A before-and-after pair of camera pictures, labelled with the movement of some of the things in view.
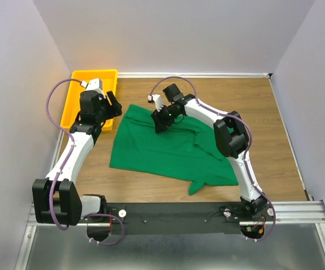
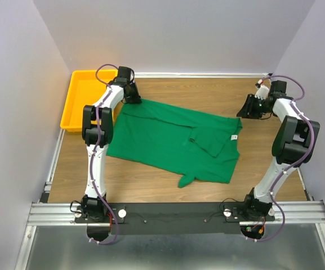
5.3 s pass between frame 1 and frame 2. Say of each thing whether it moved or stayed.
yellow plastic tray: stayed
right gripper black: moved
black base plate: stayed
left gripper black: moved
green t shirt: moved
